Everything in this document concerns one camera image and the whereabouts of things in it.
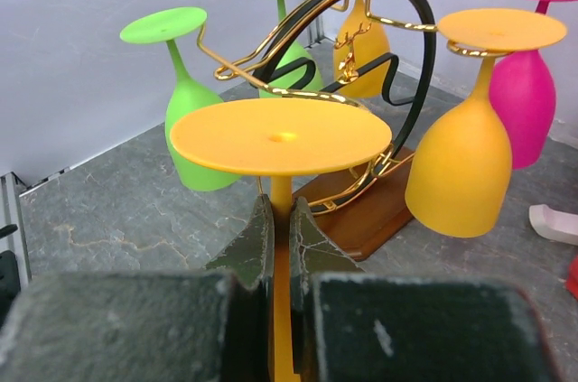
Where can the orange wine glass front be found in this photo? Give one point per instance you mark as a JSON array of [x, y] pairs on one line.
[[462, 166]]

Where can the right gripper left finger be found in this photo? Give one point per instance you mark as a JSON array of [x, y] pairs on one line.
[[210, 324]]

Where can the gold wine glass rack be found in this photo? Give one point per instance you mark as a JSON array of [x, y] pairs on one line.
[[359, 167]]

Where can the magenta wine glass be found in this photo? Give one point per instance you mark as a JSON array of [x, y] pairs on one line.
[[522, 92]]

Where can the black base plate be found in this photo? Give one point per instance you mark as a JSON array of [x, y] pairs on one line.
[[14, 272]]

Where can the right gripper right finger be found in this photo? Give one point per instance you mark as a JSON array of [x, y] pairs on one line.
[[349, 325]]

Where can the red cloth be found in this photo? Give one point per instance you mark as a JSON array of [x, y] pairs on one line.
[[571, 282]]

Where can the orange wine glass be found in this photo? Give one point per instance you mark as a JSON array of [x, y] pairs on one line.
[[362, 41], [280, 138], [462, 166]]

